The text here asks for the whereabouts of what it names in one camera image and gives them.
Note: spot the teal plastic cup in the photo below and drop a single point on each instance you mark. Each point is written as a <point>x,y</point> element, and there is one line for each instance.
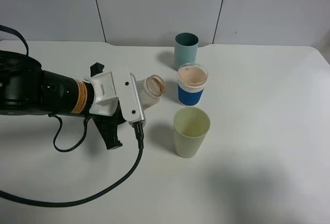
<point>186,45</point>

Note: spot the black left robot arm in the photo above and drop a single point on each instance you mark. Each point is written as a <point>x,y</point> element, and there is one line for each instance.
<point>26,89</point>

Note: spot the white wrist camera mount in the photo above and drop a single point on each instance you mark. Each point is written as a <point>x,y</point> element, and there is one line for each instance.
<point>115,88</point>

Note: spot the pale green plastic cup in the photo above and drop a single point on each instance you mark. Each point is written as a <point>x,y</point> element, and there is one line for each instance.
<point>190,125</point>

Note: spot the blue sleeved paper cup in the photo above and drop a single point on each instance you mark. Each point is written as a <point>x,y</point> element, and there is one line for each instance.
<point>191,80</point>

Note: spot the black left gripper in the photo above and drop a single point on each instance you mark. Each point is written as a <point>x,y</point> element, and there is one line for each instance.
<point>106,125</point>

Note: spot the plastic drink bottle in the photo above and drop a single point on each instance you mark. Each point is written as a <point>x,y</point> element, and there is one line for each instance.
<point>150,90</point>

